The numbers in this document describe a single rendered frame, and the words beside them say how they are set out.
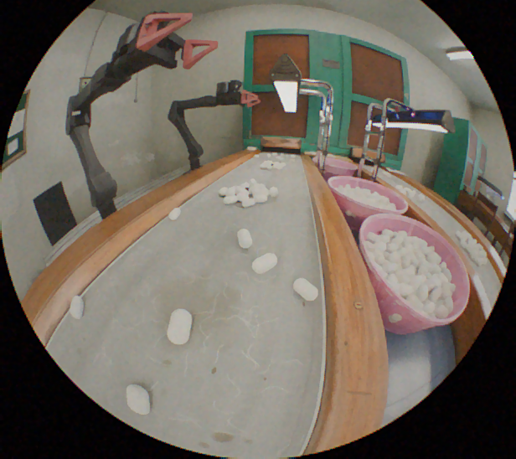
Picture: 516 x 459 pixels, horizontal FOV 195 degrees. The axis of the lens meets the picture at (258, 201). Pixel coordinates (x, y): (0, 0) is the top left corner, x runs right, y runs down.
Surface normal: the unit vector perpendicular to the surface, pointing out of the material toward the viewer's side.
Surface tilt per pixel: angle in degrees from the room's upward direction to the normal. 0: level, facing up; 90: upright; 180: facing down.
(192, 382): 0
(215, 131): 90
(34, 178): 90
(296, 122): 90
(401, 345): 0
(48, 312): 45
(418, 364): 0
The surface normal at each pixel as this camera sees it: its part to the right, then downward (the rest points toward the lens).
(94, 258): 0.71, -0.54
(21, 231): 0.99, 0.08
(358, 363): 0.03, -0.90
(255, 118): -0.22, 0.43
